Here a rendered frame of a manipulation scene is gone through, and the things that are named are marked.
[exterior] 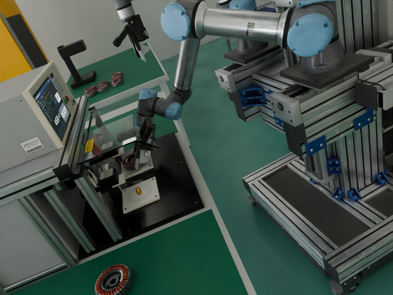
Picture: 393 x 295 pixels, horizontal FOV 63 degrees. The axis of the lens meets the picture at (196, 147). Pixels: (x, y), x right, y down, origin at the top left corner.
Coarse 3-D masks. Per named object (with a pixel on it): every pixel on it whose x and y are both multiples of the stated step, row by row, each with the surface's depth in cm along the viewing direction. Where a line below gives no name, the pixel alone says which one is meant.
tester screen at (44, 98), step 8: (48, 80) 116; (48, 88) 112; (40, 96) 102; (48, 96) 109; (40, 104) 99; (48, 104) 106; (48, 112) 103; (56, 112) 111; (56, 128) 104; (64, 128) 112
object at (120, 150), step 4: (120, 148) 145; (112, 152) 141; (116, 152) 141; (120, 152) 142; (104, 156) 140; (108, 156) 141; (112, 156) 142; (92, 160) 140; (96, 160) 140; (100, 160) 141; (100, 164) 143; (100, 168) 143
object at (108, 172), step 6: (114, 168) 123; (102, 174) 122; (108, 174) 120; (114, 174) 119; (120, 174) 125; (102, 180) 118; (108, 180) 119; (114, 180) 120; (120, 180) 122; (102, 186) 119; (108, 186) 120; (114, 186) 121; (96, 192) 120
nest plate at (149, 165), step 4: (148, 152) 155; (148, 156) 152; (144, 164) 146; (148, 164) 145; (152, 164) 144; (124, 168) 150; (140, 168) 145; (144, 168) 144; (148, 168) 143; (152, 168) 144; (124, 172) 146; (128, 172) 145; (132, 172) 144; (136, 172) 143; (140, 172) 143; (128, 176) 143; (132, 176) 143
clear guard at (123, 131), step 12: (120, 120) 122; (132, 120) 118; (96, 132) 120; (108, 132) 116; (120, 132) 112; (132, 132) 109; (84, 144) 114; (96, 144) 110; (108, 144) 107; (120, 144) 104; (156, 144) 107; (84, 156) 105; (96, 156) 103
